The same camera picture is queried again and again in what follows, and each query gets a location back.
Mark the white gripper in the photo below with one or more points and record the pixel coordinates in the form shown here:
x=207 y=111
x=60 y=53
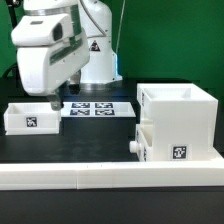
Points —
x=43 y=69

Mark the white drawer box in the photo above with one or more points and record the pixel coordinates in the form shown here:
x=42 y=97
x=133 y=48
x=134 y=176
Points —
x=142 y=144
x=31 y=119

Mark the white front drawer box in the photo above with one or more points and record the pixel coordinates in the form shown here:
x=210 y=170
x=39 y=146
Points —
x=142 y=144

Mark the white drawer cabinet frame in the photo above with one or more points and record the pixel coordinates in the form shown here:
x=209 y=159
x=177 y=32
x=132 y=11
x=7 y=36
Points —
x=183 y=118

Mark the white marker tag plate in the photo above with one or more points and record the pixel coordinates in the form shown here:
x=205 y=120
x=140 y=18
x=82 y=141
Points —
x=97 y=109

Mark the white L-shaped fence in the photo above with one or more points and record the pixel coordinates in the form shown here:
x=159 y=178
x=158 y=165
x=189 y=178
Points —
x=35 y=176

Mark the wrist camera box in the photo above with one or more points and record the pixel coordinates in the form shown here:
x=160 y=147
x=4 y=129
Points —
x=42 y=30

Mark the black camera stand pole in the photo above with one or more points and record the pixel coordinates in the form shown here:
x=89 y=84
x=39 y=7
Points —
x=12 y=5

